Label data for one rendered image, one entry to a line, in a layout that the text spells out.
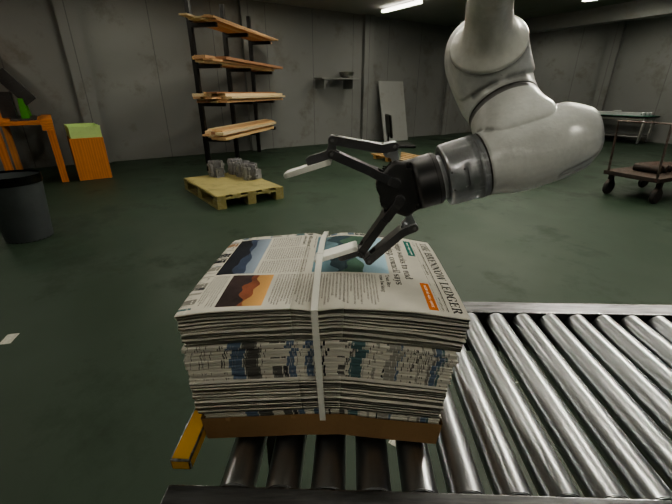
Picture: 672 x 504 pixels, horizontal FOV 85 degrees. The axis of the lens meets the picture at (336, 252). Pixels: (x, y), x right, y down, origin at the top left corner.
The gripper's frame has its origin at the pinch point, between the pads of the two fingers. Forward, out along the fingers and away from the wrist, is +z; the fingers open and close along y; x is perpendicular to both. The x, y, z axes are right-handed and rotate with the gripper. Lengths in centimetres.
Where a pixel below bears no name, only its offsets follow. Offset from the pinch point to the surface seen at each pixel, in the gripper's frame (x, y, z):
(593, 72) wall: 1207, 140, -737
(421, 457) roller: -15.0, 36.3, -7.1
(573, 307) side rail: 28, 49, -51
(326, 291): -8.2, 9.2, -0.5
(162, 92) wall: 756, -136, 353
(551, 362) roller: 7, 45, -36
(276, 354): -12.6, 14.4, 8.2
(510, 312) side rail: 25, 44, -35
